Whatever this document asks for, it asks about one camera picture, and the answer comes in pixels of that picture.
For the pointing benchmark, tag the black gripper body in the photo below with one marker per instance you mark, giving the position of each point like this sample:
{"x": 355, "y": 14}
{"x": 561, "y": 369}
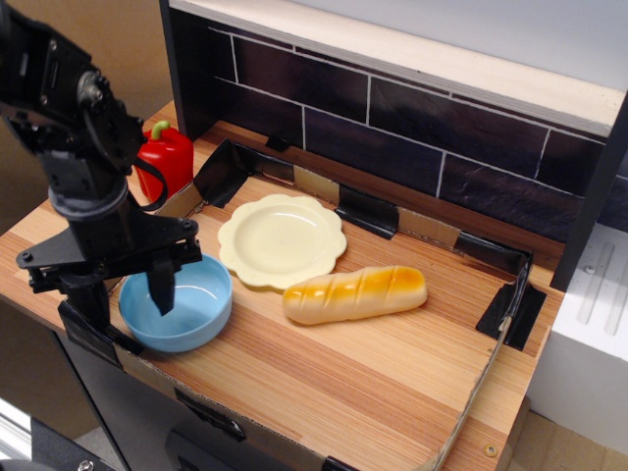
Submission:
{"x": 126, "y": 242}

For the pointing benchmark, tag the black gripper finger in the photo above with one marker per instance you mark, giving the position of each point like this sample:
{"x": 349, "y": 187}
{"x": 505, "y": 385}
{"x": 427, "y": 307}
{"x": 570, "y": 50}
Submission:
{"x": 161, "y": 285}
{"x": 88, "y": 302}

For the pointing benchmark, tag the light blue bowl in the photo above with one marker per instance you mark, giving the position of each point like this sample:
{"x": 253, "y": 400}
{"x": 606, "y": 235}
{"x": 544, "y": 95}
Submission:
{"x": 203, "y": 304}

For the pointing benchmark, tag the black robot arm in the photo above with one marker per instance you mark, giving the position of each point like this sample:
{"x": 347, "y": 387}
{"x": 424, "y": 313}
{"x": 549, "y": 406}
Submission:
{"x": 62, "y": 110}

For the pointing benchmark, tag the cream scalloped plate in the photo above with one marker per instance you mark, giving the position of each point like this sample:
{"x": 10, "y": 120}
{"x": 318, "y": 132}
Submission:
{"x": 279, "y": 240}

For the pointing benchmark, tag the red toy bell pepper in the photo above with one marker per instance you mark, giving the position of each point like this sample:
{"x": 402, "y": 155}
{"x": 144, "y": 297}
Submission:
{"x": 166, "y": 161}

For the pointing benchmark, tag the cardboard tray border with tape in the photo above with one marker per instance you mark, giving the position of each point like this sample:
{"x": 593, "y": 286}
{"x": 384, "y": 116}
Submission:
{"x": 421, "y": 390}

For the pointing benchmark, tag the toy bread loaf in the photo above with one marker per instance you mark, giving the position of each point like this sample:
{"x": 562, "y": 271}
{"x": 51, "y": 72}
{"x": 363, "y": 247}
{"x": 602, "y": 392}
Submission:
{"x": 366, "y": 293}

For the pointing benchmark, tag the dark brick backsplash panel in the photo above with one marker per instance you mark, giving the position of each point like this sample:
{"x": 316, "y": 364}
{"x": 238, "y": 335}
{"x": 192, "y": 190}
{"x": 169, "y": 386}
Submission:
{"x": 507, "y": 166}

